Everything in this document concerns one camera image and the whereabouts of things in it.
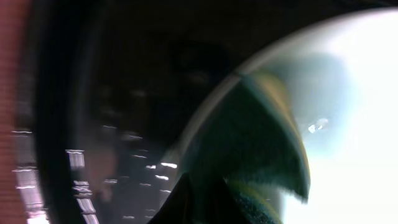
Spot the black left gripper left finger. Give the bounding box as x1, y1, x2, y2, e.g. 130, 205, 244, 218
148, 174, 192, 224

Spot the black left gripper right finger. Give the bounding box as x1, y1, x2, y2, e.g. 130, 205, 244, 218
210, 179, 251, 224

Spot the green yellow sponge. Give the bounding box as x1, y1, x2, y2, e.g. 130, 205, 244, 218
178, 70, 312, 224

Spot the light green plate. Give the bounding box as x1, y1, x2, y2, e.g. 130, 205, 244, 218
161, 7, 398, 224

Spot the round black tray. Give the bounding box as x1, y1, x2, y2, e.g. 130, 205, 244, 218
13, 1, 397, 223

